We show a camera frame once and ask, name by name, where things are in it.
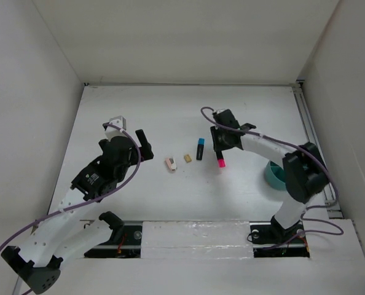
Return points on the pink capped black highlighter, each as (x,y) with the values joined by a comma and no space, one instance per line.
(220,159)

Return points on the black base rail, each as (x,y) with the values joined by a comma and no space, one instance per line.
(128,246)

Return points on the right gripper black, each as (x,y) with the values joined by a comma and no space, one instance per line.
(218,146)

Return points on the blue capped black highlighter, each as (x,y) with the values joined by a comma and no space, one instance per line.
(200,148)

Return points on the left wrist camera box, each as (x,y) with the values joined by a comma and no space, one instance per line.
(115,127)

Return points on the pink eraser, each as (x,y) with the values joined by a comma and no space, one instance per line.
(171,164)

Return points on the small yellow sharpener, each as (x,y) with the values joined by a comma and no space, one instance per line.
(187,158)

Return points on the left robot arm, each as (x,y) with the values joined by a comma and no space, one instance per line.
(39,260)

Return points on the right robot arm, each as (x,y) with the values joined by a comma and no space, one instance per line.
(300,169)

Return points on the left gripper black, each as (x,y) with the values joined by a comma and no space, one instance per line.
(147,154)

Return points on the teal round container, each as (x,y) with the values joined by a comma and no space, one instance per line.
(274,178)

